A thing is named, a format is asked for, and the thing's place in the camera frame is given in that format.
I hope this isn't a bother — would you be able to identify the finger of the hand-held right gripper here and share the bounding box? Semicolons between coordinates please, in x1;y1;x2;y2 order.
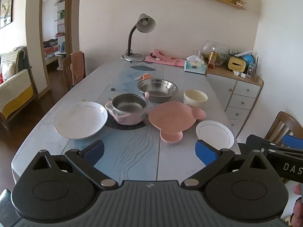
246;134;303;184
282;134;303;148

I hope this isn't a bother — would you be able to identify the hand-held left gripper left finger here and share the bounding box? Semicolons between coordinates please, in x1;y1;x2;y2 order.
32;140;119;190

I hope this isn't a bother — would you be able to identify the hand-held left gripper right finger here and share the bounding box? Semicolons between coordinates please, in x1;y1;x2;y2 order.
181;139;269;190

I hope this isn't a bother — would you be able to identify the small white plate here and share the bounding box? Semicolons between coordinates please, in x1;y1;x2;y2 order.
195;120;235;149

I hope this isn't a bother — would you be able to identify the large white plate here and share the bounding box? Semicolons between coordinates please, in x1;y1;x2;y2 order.
54;101;108;139

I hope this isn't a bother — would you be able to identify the pink pot with steel liner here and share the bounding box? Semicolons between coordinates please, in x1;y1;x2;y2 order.
105;91;150;125

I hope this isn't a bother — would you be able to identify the pink mouse-shaped plate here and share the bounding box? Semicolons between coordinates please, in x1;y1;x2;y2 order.
148;101;206;144

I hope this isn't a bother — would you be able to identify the cream bowl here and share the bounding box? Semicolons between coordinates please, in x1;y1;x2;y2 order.
184;89;208;108

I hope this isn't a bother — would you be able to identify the large steel bowl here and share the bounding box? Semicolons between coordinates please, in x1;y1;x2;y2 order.
137;78;179;103

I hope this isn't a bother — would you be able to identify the person's right hand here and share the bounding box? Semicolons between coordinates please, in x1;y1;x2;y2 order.
292;184;303;225

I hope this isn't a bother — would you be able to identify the wooden chair with dark seat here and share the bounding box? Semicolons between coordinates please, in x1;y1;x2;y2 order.
238;111;303;156

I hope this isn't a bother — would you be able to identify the white drawer cabinet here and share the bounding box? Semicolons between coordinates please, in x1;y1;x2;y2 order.
205;69;264;138

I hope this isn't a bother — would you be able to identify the clear acrylic box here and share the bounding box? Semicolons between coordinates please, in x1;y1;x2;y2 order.
246;63;257;79

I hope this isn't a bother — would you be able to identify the tissue box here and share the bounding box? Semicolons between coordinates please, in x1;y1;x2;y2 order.
184;55;207;74

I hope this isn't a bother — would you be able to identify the wooden chair with pink cloth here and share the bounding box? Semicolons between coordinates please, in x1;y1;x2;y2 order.
62;51;86;91

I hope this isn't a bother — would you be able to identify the blue globe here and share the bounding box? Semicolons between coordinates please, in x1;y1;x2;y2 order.
241;54;255;70

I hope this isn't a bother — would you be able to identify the yellow tissue holder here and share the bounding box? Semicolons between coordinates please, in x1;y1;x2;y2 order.
228;57;247;72

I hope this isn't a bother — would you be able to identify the white rolled paper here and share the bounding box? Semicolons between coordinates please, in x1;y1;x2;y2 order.
234;50;253;58

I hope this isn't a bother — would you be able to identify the large glass jar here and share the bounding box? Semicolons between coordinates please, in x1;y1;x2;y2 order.
203;40;229;67

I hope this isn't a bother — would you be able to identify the pink printed cloth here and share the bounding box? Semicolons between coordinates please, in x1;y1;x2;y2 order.
144;49;187;68

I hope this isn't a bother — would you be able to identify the sofa with lace cover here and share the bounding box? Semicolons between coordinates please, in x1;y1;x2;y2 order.
0;46;39;128

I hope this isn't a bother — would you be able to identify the grey desk lamp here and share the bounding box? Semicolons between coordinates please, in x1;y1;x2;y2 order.
122;13;156;62

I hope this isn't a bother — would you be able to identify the wooden wall shelf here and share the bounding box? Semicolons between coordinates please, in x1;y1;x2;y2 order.
199;0;246;10

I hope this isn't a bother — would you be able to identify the wall art with orange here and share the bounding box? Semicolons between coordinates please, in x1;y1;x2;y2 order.
0;0;15;29

